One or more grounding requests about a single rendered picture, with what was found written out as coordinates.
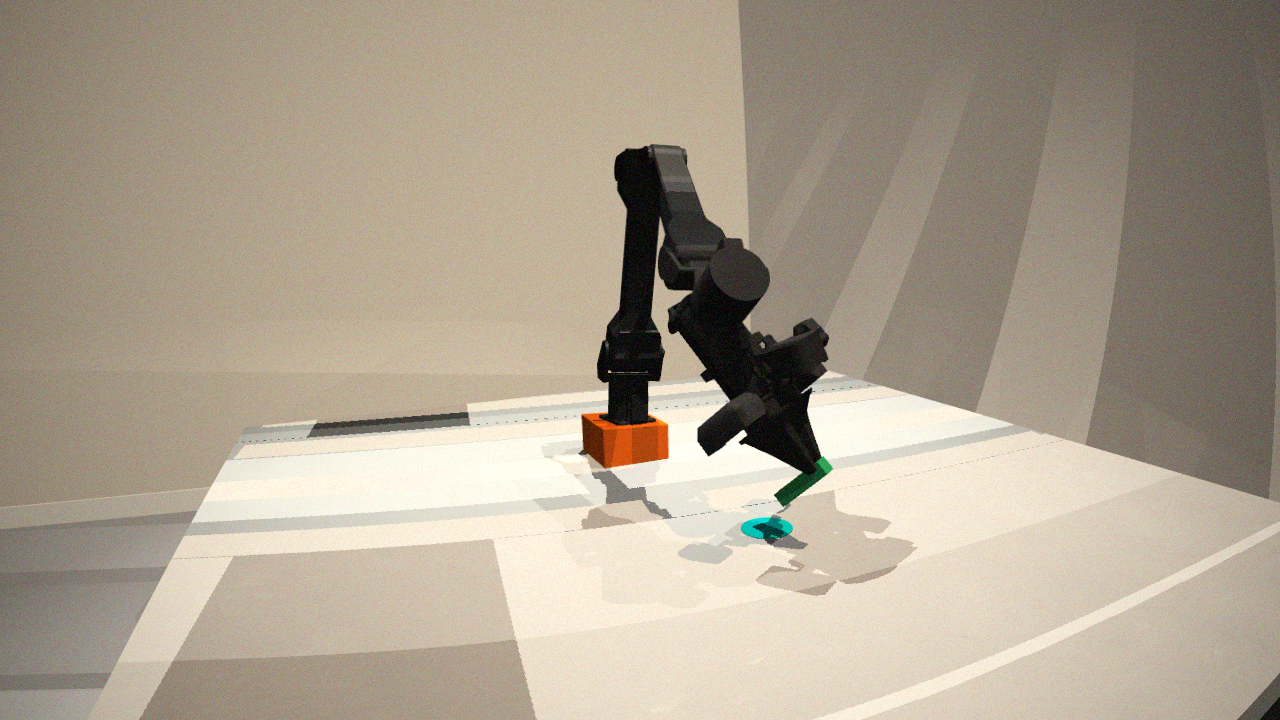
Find cyan circle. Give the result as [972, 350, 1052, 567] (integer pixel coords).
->
[741, 518, 794, 539]

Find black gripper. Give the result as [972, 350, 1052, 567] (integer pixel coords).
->
[696, 327, 827, 475]

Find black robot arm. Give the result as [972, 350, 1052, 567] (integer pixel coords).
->
[596, 143, 829, 427]

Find green rectangular post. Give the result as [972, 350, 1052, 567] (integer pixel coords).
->
[774, 456, 833, 507]

